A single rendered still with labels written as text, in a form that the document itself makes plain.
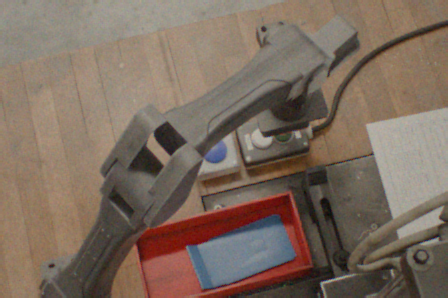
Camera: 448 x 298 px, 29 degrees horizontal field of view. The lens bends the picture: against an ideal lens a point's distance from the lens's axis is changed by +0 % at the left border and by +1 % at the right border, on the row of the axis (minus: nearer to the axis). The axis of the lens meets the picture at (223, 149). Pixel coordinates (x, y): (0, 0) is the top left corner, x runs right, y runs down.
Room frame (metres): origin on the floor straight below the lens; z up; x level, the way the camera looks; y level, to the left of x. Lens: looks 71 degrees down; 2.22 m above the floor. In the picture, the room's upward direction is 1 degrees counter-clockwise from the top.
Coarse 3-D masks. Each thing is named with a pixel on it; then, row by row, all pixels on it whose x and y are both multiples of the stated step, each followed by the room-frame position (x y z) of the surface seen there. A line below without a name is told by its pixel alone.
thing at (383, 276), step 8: (376, 272) 0.22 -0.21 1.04; (384, 272) 0.22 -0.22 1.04; (392, 272) 0.22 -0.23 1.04; (336, 280) 0.21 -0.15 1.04; (344, 280) 0.21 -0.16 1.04; (352, 280) 0.21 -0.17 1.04; (360, 280) 0.21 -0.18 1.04; (368, 280) 0.21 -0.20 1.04; (376, 280) 0.21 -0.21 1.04; (384, 280) 0.21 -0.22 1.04; (320, 288) 0.20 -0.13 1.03; (328, 288) 0.20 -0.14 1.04; (336, 288) 0.20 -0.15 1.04; (344, 288) 0.20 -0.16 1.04; (352, 288) 0.20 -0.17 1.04; (360, 288) 0.20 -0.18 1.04; (368, 288) 0.20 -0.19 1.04; (376, 288) 0.20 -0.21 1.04; (320, 296) 0.20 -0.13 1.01; (328, 296) 0.19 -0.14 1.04; (336, 296) 0.19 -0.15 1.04; (344, 296) 0.19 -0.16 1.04; (352, 296) 0.19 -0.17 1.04; (360, 296) 0.19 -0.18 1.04
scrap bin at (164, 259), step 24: (288, 192) 0.36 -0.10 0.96; (192, 216) 0.32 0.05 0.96; (216, 216) 0.33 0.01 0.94; (240, 216) 0.34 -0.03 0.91; (264, 216) 0.34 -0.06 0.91; (288, 216) 0.34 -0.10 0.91; (144, 240) 0.30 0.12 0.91; (168, 240) 0.30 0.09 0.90; (192, 240) 0.30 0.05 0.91; (144, 264) 0.26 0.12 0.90; (168, 264) 0.26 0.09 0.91; (192, 264) 0.26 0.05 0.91; (288, 264) 0.26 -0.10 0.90; (312, 264) 0.25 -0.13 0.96; (144, 288) 0.22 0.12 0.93; (168, 288) 0.23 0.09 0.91; (192, 288) 0.23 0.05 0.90; (216, 288) 0.23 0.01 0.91; (240, 288) 0.22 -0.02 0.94
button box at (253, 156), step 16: (416, 32) 0.65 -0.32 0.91; (384, 48) 0.62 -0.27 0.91; (336, 96) 0.54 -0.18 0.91; (240, 128) 0.47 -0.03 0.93; (256, 128) 0.47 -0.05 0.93; (320, 128) 0.48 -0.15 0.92; (240, 144) 0.45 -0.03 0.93; (272, 144) 0.45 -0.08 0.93; (288, 144) 0.45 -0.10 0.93; (304, 144) 0.45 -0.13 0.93; (256, 160) 0.42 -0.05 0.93; (272, 160) 0.43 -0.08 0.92
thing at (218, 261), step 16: (256, 224) 0.32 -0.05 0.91; (272, 224) 0.32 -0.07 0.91; (224, 240) 0.30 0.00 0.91; (240, 240) 0.30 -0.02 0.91; (272, 240) 0.30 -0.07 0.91; (288, 240) 0.30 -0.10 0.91; (192, 256) 0.27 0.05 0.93; (208, 256) 0.28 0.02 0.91; (224, 256) 0.27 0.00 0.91; (240, 256) 0.27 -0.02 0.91; (256, 256) 0.27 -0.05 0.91; (272, 256) 0.27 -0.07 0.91; (288, 256) 0.27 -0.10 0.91; (208, 272) 0.25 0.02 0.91; (224, 272) 0.25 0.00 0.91; (240, 272) 0.25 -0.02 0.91; (208, 288) 0.22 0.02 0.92
